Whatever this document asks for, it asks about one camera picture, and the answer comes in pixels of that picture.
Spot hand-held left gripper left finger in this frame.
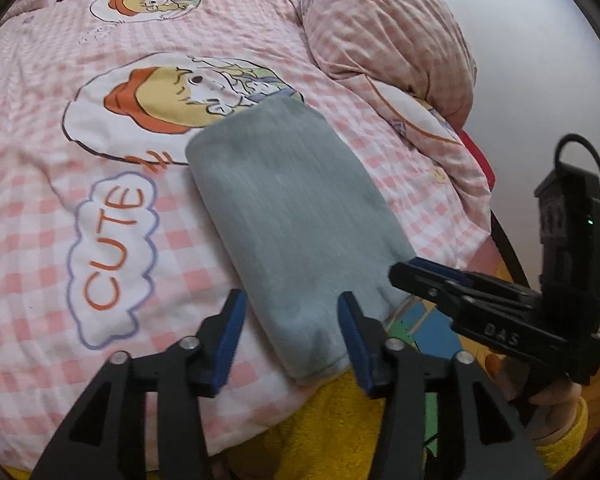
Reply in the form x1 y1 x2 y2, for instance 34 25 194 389
30 289 248 480

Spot black cable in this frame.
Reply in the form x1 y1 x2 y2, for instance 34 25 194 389
554 132 600 196

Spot grey-green pants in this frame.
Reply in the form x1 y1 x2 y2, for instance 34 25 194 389
185 96 416 387

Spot person's right forearm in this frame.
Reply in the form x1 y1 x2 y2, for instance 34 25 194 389
532 397 591 472

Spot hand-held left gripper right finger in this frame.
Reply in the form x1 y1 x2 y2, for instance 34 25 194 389
337 291 551 480

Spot pink checked printed bed cover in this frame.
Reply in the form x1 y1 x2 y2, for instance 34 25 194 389
0 0 493 473

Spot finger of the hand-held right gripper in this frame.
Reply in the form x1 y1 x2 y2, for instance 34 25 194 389
389 262 481 320
407 256 543 311

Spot yellow fleece clothing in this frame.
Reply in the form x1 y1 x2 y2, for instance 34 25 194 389
230 370 396 480

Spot person's right hand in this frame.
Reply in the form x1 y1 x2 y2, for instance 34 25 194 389
527 377 581 438

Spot pink checked pillow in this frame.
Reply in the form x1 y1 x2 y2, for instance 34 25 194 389
300 0 477 128

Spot pink checked folded quilt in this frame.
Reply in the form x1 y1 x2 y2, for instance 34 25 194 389
330 72 495 271

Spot red cloth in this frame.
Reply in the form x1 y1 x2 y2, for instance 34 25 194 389
460 130 497 186

